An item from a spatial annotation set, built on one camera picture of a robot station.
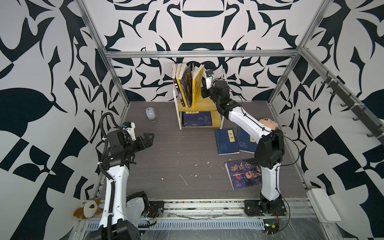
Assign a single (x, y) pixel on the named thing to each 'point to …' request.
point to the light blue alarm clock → (151, 113)
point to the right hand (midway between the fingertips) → (203, 78)
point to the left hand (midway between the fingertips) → (145, 135)
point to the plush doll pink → (269, 123)
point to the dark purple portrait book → (187, 79)
